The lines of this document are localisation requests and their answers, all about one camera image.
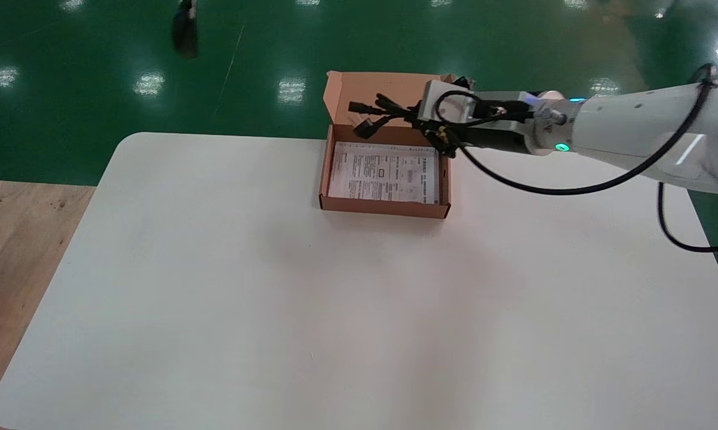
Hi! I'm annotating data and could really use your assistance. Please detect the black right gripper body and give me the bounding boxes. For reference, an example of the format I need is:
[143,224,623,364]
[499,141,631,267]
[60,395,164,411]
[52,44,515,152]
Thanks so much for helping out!
[455,91,542,155]

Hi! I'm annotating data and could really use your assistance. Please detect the black power cable bundle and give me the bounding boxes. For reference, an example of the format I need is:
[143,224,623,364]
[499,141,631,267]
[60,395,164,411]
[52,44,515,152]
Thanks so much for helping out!
[348,93,449,150]

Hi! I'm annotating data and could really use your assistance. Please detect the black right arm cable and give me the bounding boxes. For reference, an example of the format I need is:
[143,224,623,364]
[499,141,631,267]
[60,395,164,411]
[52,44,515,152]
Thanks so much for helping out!
[434,63,718,253]

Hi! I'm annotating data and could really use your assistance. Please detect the printed white paper sheet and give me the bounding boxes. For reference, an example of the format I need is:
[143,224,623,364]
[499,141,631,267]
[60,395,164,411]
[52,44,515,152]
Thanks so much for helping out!
[328,142,441,205]

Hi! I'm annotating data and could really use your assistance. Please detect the brown cardboard storage box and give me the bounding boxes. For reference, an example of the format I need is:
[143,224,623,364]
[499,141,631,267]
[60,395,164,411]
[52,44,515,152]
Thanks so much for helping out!
[319,72,457,219]

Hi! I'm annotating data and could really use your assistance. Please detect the black wired computer mouse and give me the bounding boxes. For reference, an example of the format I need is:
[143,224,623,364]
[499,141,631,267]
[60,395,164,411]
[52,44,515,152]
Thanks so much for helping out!
[173,0,198,59]

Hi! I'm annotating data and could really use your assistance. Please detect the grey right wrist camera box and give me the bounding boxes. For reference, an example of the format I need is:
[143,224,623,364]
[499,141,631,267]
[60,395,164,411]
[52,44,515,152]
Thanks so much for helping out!
[422,79,479,129]

